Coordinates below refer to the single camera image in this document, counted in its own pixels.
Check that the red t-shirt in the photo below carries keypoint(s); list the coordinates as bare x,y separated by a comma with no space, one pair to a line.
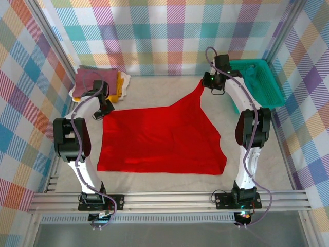
159,141

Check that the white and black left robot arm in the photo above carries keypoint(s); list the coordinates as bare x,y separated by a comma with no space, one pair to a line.
69,139

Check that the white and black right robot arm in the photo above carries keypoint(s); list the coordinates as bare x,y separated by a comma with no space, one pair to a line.
253,128

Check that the stack of folded clothes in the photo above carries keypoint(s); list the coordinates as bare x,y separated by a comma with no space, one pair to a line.
126,85

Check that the folded yellow t-shirt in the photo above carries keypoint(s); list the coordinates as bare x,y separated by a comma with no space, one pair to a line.
115,96

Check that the folded purple t-shirt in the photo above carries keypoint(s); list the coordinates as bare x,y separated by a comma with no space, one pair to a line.
82,77

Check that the crumpled teal t-shirt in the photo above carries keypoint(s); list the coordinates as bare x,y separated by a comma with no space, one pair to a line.
250,77

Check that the teal plastic basket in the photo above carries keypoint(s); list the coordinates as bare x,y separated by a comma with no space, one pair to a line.
270,85

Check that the aluminium frame post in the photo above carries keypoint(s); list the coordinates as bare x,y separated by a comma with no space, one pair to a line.
285,31
51,38

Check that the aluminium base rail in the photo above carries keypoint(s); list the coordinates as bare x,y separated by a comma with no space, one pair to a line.
167,200

